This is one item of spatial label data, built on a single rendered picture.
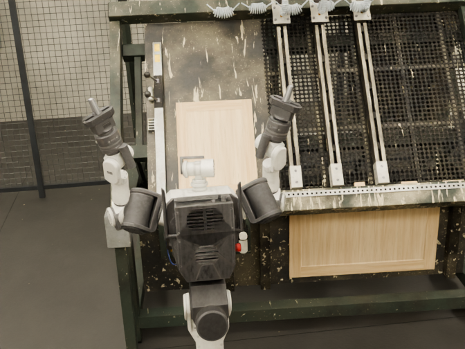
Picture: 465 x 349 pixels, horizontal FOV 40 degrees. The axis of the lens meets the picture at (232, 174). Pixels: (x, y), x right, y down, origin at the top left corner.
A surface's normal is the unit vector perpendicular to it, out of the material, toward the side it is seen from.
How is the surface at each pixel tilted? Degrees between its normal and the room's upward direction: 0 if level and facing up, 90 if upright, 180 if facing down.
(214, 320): 80
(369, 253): 90
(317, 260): 90
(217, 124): 51
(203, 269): 96
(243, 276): 90
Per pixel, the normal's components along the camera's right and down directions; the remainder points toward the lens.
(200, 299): 0.04, -0.55
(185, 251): 0.12, 0.44
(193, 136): 0.02, -0.30
